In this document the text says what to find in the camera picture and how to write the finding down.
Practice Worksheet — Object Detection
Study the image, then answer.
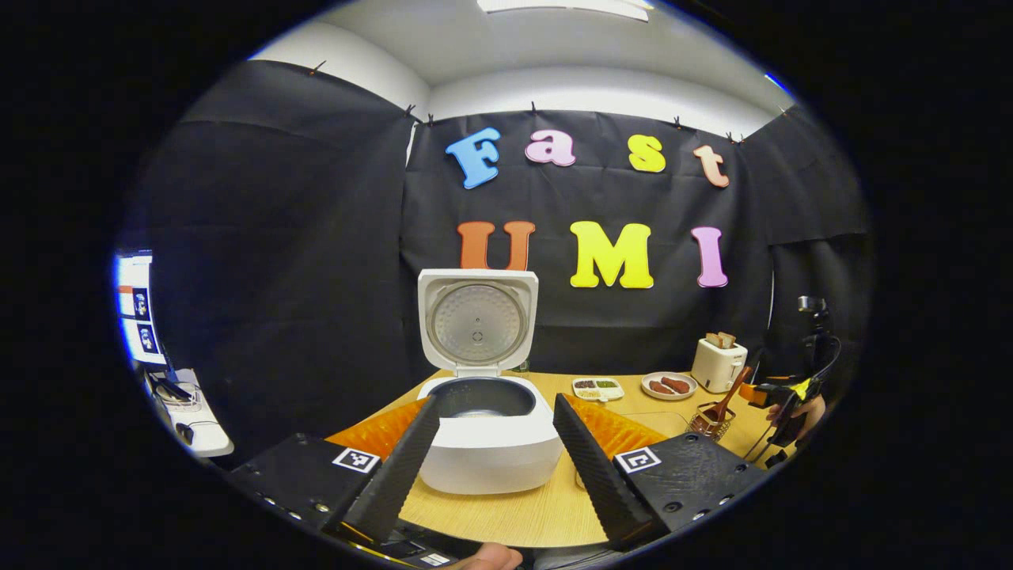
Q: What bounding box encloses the white side table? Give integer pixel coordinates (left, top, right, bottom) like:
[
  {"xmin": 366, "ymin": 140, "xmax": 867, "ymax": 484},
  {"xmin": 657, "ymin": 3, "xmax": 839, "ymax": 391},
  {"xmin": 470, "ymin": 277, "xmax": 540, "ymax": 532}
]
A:
[{"xmin": 146, "ymin": 368, "xmax": 235, "ymax": 458}]

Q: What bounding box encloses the large ceiling light panel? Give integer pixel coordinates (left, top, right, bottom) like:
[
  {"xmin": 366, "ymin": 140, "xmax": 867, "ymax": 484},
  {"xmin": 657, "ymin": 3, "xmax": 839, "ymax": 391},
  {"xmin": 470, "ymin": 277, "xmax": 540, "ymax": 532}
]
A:
[{"xmin": 479, "ymin": 0, "xmax": 654, "ymax": 21}]

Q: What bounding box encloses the white toaster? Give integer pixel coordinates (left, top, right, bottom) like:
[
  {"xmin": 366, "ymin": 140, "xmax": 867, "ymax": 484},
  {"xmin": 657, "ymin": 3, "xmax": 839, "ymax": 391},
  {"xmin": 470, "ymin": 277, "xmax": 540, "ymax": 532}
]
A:
[{"xmin": 692, "ymin": 339, "xmax": 749, "ymax": 394}]

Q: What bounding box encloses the metal wire chopstick holder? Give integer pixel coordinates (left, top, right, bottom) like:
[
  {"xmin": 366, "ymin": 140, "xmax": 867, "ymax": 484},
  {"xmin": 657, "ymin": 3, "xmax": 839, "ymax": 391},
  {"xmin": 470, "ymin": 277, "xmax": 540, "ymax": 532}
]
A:
[{"xmin": 685, "ymin": 402, "xmax": 737, "ymax": 443}]

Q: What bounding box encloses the white divided grain dish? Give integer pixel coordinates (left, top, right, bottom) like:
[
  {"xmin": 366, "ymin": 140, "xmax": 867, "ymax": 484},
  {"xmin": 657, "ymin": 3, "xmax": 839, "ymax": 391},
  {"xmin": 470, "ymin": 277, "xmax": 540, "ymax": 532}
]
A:
[{"xmin": 571, "ymin": 378, "xmax": 625, "ymax": 402}]

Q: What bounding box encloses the white rice cooker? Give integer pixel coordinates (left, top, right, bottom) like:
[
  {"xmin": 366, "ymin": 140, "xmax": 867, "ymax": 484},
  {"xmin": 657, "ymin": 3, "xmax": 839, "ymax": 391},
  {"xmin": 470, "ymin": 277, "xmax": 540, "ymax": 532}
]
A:
[{"xmin": 417, "ymin": 269, "xmax": 564, "ymax": 496}]

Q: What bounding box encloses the black backdrop cloth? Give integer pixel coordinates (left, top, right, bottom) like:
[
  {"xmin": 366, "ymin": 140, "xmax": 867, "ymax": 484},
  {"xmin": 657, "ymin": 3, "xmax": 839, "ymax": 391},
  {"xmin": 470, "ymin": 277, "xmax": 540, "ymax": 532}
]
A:
[{"xmin": 119, "ymin": 59, "xmax": 871, "ymax": 468}]

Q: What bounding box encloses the bright wall screen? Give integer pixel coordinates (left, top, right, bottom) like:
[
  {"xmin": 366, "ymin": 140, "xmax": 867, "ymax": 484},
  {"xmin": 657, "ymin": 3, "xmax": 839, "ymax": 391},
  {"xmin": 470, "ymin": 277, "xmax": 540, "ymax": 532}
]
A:
[{"xmin": 116, "ymin": 253, "xmax": 168, "ymax": 366}]

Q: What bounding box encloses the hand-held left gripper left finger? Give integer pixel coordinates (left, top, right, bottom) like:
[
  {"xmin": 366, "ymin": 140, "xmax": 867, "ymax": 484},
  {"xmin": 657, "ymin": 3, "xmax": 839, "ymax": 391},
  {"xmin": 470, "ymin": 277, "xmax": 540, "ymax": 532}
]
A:
[{"xmin": 226, "ymin": 394, "xmax": 442, "ymax": 545}]

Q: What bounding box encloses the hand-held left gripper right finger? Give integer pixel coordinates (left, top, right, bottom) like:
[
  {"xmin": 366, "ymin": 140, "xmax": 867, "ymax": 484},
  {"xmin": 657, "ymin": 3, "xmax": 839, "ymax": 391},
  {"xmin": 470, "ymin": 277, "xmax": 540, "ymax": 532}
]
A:
[{"xmin": 552, "ymin": 393, "xmax": 768, "ymax": 551}]

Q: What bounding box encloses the white round plate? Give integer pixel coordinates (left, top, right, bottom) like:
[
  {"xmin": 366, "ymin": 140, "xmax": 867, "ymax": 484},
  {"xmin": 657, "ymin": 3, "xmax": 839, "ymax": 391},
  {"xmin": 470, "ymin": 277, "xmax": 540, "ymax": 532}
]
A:
[{"xmin": 641, "ymin": 372, "xmax": 699, "ymax": 401}]

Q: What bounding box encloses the brown wooden spoon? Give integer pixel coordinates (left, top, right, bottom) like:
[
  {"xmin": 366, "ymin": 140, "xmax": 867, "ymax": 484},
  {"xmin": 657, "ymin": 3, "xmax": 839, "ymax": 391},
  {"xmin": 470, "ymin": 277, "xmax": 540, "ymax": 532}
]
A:
[{"xmin": 700, "ymin": 366, "xmax": 753, "ymax": 424}]

